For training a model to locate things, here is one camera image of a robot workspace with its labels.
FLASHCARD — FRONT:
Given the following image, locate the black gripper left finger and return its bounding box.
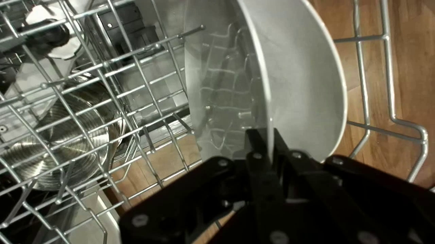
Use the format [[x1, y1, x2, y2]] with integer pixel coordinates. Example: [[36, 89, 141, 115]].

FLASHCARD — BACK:
[[118, 127, 274, 244]]

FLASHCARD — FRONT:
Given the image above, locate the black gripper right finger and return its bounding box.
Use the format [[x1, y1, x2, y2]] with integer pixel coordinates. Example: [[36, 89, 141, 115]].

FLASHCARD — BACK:
[[270, 129, 435, 244]]

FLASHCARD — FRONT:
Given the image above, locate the round ribbed metal disc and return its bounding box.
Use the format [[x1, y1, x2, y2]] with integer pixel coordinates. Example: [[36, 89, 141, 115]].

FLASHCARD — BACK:
[[0, 106, 114, 194]]

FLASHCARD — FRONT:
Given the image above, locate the wire dishwasher rack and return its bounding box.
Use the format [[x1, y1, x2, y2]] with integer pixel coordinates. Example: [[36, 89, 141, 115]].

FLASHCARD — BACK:
[[0, 0, 429, 244]]

